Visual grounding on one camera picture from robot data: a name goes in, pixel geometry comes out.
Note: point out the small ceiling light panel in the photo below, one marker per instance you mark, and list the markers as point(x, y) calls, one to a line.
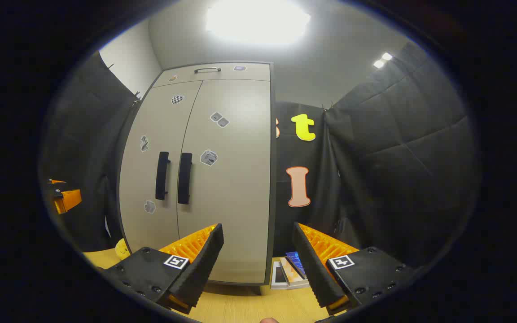
point(383, 60)

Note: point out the black backdrop cloth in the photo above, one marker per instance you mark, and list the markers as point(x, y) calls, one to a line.
point(397, 157)

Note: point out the large ceiling light panel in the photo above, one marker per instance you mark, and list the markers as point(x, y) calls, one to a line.
point(258, 20)

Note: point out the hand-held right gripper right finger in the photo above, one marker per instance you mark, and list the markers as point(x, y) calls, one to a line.
point(314, 269)

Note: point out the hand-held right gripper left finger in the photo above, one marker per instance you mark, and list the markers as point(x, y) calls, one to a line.
point(204, 264)

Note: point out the grey double-door shoe cabinet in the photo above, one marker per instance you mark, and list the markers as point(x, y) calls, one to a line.
point(273, 188)

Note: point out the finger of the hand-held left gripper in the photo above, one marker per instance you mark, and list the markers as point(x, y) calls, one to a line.
point(71, 199)
point(56, 181)

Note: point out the white flat box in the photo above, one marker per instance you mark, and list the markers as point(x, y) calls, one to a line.
point(277, 276)

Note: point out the grey cabinet door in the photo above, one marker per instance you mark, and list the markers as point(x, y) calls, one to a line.
point(142, 179)
point(236, 202)

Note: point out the grey cabinet drawer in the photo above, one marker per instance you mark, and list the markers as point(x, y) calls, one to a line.
point(222, 77)

